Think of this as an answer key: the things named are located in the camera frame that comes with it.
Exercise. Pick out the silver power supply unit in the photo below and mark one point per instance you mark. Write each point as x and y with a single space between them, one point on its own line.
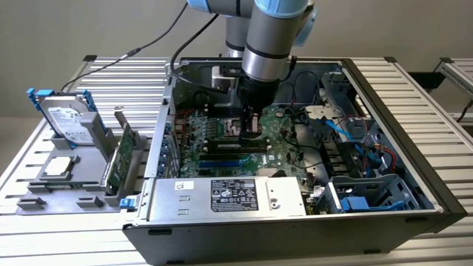
198 199

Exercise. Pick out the black box between tables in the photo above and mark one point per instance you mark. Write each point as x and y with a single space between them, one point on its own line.
425 79

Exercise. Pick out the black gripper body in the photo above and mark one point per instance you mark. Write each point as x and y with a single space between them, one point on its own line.
257 92

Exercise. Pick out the grey metal disk bay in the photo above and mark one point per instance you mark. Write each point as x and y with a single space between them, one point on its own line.
332 105

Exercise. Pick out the open black PC case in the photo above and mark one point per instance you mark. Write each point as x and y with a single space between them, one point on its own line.
258 238

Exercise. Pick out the black RAM slot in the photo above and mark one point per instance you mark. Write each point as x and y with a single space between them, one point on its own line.
221 156

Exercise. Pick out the metal slat side table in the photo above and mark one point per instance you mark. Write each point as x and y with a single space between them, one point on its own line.
456 74

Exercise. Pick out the hard disk in blue carrier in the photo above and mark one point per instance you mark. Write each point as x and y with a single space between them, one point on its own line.
64 119

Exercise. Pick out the silver CPU chip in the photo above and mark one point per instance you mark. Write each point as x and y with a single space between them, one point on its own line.
57 166

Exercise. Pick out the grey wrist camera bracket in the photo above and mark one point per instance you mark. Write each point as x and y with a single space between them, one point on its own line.
221 83

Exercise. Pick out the green graphics card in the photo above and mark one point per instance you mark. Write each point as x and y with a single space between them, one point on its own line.
124 155

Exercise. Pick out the CPU socket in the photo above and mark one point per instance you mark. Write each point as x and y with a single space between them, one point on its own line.
230 127

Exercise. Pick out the grey drive cage blue latch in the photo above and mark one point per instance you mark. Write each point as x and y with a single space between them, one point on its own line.
369 194

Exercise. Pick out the green motherboard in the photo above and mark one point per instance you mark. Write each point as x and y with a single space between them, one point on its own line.
280 155

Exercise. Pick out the blue expansion slot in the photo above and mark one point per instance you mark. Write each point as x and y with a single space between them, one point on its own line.
220 164

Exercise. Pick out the blue case latch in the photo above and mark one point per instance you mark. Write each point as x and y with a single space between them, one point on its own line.
125 202

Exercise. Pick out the grey parts rack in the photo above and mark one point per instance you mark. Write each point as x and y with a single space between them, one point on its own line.
88 171

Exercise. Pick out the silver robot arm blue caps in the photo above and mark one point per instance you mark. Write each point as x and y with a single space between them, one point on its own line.
265 33

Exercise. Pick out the green RAM stick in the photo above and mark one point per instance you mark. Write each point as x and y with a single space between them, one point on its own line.
229 144

